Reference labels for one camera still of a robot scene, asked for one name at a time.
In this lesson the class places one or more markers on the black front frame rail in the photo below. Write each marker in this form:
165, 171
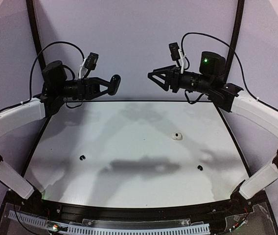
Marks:
72, 212

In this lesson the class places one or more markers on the white slotted cable duct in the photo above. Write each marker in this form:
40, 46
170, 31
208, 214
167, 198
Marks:
101, 227

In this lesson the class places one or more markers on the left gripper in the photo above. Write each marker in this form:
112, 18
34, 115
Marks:
86, 88

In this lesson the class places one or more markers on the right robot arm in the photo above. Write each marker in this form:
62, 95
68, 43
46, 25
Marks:
230, 98

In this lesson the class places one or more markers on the black earbud charging case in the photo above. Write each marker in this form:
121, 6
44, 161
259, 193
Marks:
114, 84

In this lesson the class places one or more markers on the black earbud left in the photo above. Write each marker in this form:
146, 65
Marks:
82, 157

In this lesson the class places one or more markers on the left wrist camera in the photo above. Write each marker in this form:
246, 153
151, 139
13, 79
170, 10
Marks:
91, 61

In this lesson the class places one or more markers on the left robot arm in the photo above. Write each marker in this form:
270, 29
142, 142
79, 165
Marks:
58, 90

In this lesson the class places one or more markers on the white earbud charging case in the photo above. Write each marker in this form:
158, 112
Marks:
177, 136

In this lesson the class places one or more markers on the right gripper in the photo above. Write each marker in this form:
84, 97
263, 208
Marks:
174, 80

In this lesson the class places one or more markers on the left black frame post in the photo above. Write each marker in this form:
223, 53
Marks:
40, 58

